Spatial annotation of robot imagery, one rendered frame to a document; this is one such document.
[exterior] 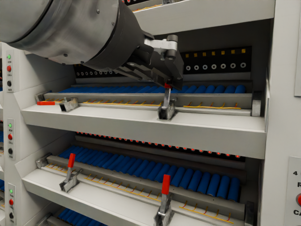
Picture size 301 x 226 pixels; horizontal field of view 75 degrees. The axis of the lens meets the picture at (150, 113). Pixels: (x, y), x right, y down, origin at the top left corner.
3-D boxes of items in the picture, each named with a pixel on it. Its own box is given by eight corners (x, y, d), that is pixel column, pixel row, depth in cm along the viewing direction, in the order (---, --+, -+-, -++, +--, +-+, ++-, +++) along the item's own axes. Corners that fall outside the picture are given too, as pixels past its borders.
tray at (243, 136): (264, 159, 29) (269, 97, 25) (25, 124, 58) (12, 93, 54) (264, 108, 45) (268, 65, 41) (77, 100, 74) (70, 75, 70)
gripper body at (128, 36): (51, 64, 20) (109, 84, 29) (116, 57, 16) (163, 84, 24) (61, -5, 21) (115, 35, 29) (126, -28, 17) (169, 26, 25)
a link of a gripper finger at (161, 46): (119, 29, 22) (160, 19, 19) (145, 47, 26) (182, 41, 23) (117, 50, 22) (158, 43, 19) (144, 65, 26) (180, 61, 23)
